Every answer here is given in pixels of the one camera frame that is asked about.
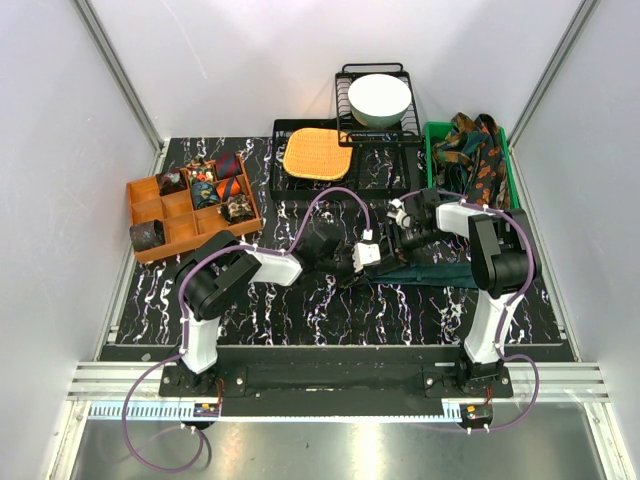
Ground brown blue tie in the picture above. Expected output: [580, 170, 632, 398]
[129, 219, 165, 252]

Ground rolled maroon striped tie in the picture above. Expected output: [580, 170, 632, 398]
[214, 153, 243, 180]

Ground orange wooden divided box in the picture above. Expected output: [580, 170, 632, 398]
[126, 153, 263, 264]

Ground rolled beige patterned tie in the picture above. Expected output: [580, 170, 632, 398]
[219, 194, 255, 225]

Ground rolled navy orange striped tie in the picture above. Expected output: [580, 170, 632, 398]
[215, 175, 248, 202]

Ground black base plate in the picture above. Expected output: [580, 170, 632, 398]
[159, 346, 513, 420]

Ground black wire dish rack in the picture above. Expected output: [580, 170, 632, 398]
[334, 62, 421, 147]

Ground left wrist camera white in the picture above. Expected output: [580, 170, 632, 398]
[352, 242, 381, 273]

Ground black wire tray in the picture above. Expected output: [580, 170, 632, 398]
[268, 118, 411, 201]

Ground rolled colourful floral tie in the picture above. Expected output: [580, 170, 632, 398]
[186, 159, 217, 184]

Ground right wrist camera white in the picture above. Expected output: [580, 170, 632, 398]
[386, 199, 412, 229]

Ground dark green tie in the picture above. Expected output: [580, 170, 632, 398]
[368, 263, 477, 289]

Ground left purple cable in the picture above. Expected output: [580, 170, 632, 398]
[120, 187, 374, 474]

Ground orange woven pot holder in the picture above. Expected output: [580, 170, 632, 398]
[282, 127, 353, 181]

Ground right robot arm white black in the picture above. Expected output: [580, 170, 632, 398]
[373, 188, 539, 397]

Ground purple cable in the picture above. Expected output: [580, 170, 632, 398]
[389, 189, 541, 434]
[120, 187, 374, 474]

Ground navy tie orange flowers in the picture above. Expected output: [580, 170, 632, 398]
[460, 114, 511, 209]

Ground green plastic bin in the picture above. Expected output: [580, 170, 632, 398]
[423, 112, 521, 209]

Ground rolled dark floral tie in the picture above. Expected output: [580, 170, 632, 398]
[155, 169, 187, 196]

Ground brown teal patterned tie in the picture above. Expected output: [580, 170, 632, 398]
[431, 112, 485, 193]

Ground rolled blue paisley tie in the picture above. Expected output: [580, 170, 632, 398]
[191, 182, 221, 210]

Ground white bowl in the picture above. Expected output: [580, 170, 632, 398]
[347, 74, 412, 129]

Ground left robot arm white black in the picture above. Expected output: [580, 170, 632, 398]
[175, 226, 381, 396]

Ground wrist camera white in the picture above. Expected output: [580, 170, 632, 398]
[352, 242, 381, 273]
[386, 199, 412, 229]

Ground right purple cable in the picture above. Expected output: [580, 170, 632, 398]
[389, 189, 541, 434]

